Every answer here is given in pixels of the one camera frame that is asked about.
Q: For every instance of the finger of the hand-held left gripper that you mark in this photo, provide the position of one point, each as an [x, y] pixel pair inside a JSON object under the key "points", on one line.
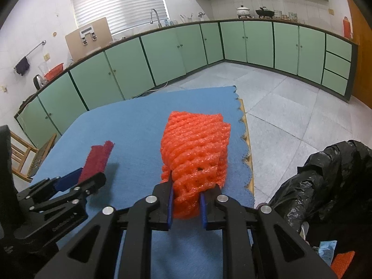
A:
{"points": [[68, 180], [87, 186]]}

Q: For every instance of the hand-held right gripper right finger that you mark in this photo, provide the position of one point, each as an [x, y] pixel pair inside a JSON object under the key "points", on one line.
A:
{"points": [[204, 209]]}

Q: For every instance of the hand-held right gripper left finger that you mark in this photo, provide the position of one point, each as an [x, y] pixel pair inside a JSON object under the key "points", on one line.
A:
{"points": [[170, 206]]}

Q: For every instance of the dark red foam piece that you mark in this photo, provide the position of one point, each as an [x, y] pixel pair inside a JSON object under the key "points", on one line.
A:
{"points": [[96, 159]]}

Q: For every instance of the orange foam net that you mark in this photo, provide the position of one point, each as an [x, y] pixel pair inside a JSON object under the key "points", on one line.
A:
{"points": [[343, 264], [194, 151]]}

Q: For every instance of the black trash bag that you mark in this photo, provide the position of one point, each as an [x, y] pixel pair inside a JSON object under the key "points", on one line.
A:
{"points": [[325, 186]]}

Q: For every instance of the wooden chair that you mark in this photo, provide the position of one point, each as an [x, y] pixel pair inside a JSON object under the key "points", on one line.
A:
{"points": [[37, 154]]}

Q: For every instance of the blue table cloth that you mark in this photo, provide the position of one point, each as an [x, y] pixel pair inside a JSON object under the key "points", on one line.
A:
{"points": [[130, 128]]}

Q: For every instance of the metal kettle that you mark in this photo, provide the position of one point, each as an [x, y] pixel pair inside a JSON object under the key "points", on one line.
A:
{"points": [[38, 82]]}

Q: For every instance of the red plastic basin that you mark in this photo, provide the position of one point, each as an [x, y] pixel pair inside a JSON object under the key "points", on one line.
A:
{"points": [[54, 71]]}

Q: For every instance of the clear plastic jug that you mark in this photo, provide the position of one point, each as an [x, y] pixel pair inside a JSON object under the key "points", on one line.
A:
{"points": [[43, 69]]}

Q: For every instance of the dark cloth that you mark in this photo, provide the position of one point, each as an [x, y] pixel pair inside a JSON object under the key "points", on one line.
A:
{"points": [[22, 66]]}

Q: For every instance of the blue and white carton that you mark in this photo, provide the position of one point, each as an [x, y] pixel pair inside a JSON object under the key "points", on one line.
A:
{"points": [[327, 251]]}

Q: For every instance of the metal towel bar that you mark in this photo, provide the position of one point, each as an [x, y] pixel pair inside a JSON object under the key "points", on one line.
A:
{"points": [[37, 46]]}

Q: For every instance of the green base cabinets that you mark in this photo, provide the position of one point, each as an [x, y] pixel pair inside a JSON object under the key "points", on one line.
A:
{"points": [[168, 55]]}

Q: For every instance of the white window blind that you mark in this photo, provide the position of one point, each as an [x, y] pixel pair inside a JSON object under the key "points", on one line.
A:
{"points": [[116, 3]]}

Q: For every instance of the metal kitchen faucet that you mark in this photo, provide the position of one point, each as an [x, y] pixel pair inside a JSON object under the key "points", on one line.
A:
{"points": [[154, 13]]}

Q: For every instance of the utensil holder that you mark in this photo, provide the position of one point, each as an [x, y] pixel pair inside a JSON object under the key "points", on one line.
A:
{"points": [[187, 19]]}

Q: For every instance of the white cooking pot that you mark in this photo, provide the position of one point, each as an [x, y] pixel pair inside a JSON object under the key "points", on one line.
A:
{"points": [[243, 12]]}

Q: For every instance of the black wok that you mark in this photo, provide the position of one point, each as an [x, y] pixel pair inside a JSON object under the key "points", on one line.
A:
{"points": [[264, 13]]}

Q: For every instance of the row of glass jars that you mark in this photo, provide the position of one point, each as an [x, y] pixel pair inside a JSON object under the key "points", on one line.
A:
{"points": [[286, 16]]}

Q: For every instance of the wooden door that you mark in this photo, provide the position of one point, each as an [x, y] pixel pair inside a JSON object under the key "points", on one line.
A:
{"points": [[363, 64]]}

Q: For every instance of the wooden board with metal bracket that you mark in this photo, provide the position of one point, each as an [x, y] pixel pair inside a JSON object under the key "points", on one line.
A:
{"points": [[72, 46]]}

